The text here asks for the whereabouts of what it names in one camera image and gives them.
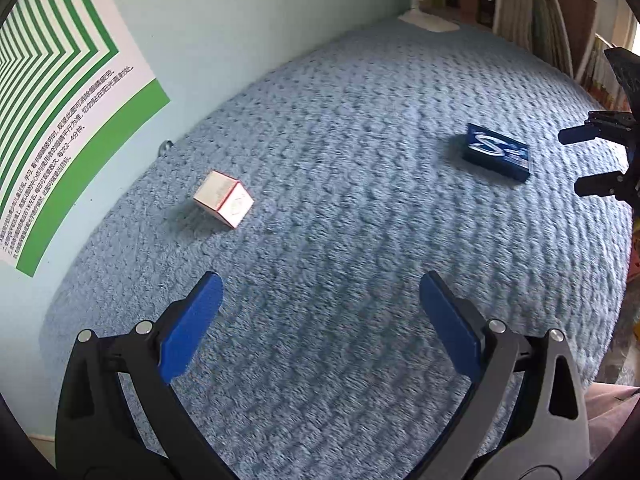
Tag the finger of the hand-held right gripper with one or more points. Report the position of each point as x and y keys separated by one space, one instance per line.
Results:
x=600 y=186
x=580 y=133

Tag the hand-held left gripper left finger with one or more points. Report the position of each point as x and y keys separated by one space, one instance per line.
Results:
x=192 y=325

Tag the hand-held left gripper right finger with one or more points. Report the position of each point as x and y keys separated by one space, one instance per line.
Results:
x=450 y=325

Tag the blue chewing gum box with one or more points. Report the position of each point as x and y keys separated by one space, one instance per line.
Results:
x=495 y=152

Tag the small red and white box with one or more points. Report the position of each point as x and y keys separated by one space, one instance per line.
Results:
x=222 y=197

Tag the row of books by window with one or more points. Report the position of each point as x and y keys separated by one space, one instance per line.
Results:
x=602 y=70

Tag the row of books on shelf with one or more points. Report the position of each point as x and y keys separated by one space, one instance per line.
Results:
x=537 y=25

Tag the dark pen holder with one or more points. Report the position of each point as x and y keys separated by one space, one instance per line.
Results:
x=486 y=10

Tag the blue textured blanket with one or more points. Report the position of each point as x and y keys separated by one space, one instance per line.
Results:
x=340 y=185

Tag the person's leg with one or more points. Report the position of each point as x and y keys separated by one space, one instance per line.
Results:
x=612 y=405

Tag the metal wall hook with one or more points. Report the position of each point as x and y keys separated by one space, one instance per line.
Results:
x=165 y=147

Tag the green striped wall poster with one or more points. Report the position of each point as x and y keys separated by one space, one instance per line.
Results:
x=75 y=85

